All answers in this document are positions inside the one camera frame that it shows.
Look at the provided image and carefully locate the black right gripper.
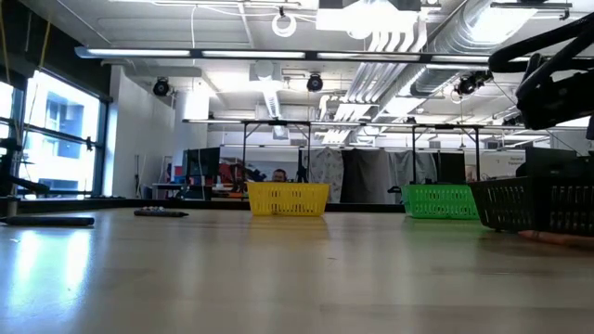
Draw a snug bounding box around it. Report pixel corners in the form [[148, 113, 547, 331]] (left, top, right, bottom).
[[517, 59, 594, 132]]

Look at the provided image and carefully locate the orange crayon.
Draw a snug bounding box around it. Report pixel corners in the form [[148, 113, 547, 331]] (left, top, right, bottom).
[[518, 229, 594, 248]]

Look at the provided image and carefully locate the white sign board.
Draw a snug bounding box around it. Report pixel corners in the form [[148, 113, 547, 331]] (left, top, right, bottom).
[[480, 150, 525, 180]]

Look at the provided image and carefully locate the black plastic basket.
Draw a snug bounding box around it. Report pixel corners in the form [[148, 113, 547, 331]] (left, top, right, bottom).
[[467, 175, 594, 238]]

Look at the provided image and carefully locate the black cloth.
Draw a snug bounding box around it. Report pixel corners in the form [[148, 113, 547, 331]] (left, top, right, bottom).
[[435, 151, 468, 186]]

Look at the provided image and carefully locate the green plastic basket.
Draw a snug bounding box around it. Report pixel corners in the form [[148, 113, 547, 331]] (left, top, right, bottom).
[[400, 184, 480, 221]]

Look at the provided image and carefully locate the light grey cloth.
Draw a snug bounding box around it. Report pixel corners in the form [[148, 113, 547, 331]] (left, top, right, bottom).
[[389, 150, 417, 186]]

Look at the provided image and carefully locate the white ceiling pipe bundle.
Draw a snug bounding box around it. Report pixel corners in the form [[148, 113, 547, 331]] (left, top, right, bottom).
[[319, 18, 428, 145]]

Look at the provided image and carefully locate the dark grey cloth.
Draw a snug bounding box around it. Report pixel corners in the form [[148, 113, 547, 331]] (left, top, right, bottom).
[[341, 148, 394, 204]]

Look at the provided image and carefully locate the patterned grey cloth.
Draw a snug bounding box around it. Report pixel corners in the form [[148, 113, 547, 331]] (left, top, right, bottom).
[[303, 147, 345, 203]]

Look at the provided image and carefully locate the yellow plastic basket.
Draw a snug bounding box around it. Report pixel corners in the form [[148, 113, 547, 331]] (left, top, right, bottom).
[[246, 181, 331, 217]]

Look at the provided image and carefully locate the red orange machine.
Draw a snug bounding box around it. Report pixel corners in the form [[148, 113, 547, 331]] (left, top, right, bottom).
[[220, 161, 247, 194]]

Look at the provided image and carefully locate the black monitor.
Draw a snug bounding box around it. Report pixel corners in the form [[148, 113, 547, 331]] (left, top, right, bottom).
[[184, 147, 222, 189]]

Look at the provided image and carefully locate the white desk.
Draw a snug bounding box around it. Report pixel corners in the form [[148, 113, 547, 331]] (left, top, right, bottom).
[[150, 182, 187, 200]]

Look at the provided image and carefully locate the long ceiling light bar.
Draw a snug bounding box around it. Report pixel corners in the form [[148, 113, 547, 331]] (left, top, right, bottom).
[[73, 45, 493, 64]]

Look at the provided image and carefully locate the large black-framed window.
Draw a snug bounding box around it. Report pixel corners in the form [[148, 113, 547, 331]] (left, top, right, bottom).
[[0, 69, 110, 199]]

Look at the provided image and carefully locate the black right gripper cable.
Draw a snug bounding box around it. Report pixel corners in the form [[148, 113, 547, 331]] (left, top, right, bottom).
[[488, 12, 594, 74]]

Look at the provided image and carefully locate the silver ventilation duct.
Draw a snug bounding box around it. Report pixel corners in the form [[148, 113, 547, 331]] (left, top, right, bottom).
[[407, 0, 539, 98]]

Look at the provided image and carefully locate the white cable coil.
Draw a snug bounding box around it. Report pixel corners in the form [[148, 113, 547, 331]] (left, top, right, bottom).
[[271, 12, 298, 39]]

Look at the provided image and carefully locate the black aluminium table frame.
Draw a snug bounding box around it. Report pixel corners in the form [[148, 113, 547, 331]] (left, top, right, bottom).
[[0, 197, 407, 215]]

